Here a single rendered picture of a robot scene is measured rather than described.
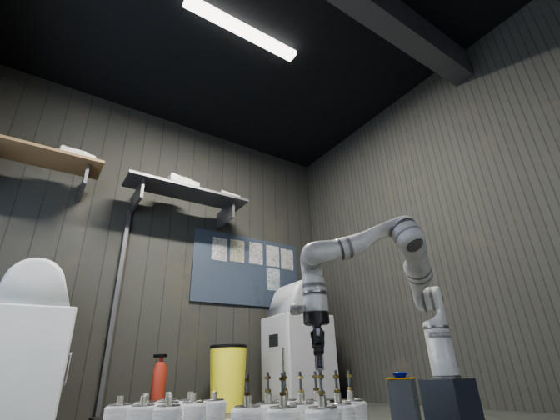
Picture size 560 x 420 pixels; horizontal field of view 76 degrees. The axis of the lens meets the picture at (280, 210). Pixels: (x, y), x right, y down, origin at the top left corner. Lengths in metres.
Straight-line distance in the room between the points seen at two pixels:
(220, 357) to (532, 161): 3.42
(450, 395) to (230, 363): 2.73
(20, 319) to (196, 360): 1.84
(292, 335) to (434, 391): 2.69
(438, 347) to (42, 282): 2.87
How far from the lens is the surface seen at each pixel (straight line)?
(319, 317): 1.05
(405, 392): 1.18
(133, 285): 4.24
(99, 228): 4.33
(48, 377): 3.30
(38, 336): 3.31
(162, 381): 3.85
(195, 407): 1.43
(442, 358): 1.50
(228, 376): 3.89
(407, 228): 1.17
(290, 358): 4.00
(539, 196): 3.73
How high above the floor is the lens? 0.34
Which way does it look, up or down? 24 degrees up
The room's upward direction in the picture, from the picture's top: 2 degrees counter-clockwise
